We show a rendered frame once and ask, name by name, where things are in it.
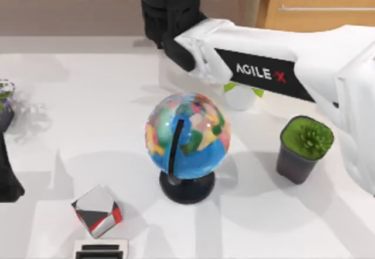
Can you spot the white pot with green leaves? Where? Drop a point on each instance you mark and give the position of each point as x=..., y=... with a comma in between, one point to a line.
x=238, y=99

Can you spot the colourful globe on black stand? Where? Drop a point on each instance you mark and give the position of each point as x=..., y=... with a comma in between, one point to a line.
x=187, y=136

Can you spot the purple flower plant in pot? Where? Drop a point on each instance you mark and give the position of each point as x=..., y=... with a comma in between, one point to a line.
x=4, y=100

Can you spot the green succulent in grey pot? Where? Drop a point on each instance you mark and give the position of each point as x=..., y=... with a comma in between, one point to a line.
x=304, y=141

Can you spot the red white black cube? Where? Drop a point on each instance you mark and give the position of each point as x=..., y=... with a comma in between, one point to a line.
x=96, y=212

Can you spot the white block with black slots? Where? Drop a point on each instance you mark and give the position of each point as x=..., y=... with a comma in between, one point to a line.
x=101, y=248

